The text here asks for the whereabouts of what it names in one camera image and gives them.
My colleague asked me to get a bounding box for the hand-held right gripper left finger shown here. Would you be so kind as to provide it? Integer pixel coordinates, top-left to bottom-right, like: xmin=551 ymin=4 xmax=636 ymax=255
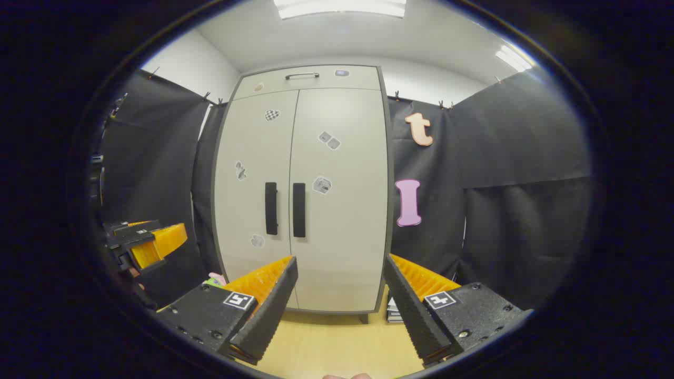
xmin=155 ymin=256 xmax=299 ymax=365

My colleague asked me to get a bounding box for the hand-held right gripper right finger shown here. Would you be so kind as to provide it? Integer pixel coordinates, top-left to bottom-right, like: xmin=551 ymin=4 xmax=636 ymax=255
xmin=383 ymin=254 xmax=532 ymax=368

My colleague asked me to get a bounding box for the light grey cabinet door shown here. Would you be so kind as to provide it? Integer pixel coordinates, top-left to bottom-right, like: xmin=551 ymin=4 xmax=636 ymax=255
xmin=289 ymin=87 xmax=391 ymax=312
xmin=213 ymin=89 xmax=300 ymax=310

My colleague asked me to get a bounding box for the light grey shoe cabinet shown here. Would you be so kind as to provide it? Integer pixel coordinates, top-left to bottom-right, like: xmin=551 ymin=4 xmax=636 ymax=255
xmin=211 ymin=65 xmax=395 ymax=324

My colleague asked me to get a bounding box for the small ceiling light panel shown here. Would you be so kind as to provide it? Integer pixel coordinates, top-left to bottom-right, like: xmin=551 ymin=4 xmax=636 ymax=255
xmin=495 ymin=45 xmax=535 ymax=73

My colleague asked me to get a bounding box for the long ceiling light panel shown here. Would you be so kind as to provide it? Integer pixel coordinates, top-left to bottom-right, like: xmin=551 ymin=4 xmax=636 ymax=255
xmin=274 ymin=0 xmax=407 ymax=20

